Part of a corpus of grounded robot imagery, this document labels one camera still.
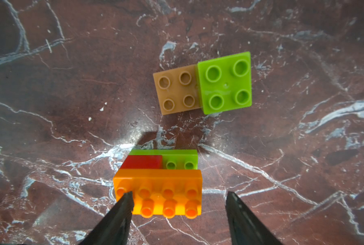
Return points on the orange 2x4 brick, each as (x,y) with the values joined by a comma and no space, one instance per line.
(161,191)

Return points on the green 2x2 brick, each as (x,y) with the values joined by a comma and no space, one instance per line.
(224,83)

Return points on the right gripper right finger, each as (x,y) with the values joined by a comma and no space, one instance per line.
(245,227)

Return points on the tan 2x4 brick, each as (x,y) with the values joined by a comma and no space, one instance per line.
(177,89)

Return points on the green 2x4 brick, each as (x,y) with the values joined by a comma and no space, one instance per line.
(173,159)

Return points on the red 2x2 brick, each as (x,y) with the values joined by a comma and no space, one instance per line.
(142,162)

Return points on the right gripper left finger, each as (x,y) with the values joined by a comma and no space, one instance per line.
(114,228)

